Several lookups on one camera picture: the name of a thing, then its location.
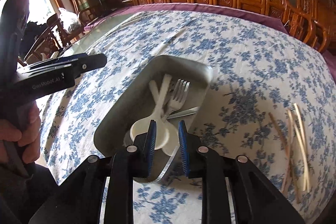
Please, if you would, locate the carved wooden armchair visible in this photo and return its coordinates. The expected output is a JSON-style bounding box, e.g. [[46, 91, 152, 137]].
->
[[285, 0, 336, 54]]

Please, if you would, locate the white plastic spoon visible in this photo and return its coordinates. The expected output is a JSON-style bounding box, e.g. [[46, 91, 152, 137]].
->
[[130, 74, 173, 149], [148, 80, 180, 157]]

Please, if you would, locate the long purple sofa cushion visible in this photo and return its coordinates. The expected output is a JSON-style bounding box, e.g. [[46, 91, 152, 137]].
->
[[87, 2, 288, 33]]

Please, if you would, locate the grey metal tray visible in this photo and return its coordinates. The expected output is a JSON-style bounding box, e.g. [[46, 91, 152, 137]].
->
[[94, 55, 214, 184]]

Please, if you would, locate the white plastic fork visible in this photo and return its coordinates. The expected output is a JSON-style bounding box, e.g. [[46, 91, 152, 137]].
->
[[161, 79, 191, 121]]

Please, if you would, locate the person's left hand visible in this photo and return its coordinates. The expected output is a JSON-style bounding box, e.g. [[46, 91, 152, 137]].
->
[[0, 102, 42, 164]]

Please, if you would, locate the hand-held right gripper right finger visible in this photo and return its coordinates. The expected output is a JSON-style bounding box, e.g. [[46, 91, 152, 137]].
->
[[178, 120, 311, 224]]

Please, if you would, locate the clear plastic bag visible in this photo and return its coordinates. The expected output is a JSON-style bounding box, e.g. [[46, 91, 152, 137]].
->
[[58, 7, 81, 33]]

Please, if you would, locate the person's dark clothing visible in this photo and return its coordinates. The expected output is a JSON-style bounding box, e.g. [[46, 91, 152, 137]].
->
[[0, 161, 62, 224]]

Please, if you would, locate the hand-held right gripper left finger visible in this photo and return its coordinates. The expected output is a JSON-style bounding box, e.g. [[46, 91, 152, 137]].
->
[[29, 120, 158, 224]]

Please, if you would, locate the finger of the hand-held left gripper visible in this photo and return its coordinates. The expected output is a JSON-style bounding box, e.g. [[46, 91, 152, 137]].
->
[[70, 53, 108, 77], [47, 53, 89, 67]]

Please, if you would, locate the purple armchair cushion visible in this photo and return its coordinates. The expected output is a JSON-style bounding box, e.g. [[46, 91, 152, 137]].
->
[[322, 49, 336, 65]]

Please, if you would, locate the blue floral tablecloth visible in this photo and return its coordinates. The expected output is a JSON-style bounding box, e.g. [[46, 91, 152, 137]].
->
[[39, 9, 336, 224]]

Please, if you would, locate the wooden chopstick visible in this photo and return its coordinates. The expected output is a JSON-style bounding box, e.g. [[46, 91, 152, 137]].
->
[[293, 103, 311, 191], [287, 109, 307, 191], [268, 112, 301, 203], [281, 145, 292, 194]]

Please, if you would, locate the dark wooden dining chair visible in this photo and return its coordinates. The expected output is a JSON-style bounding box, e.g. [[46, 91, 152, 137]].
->
[[24, 13, 84, 62]]

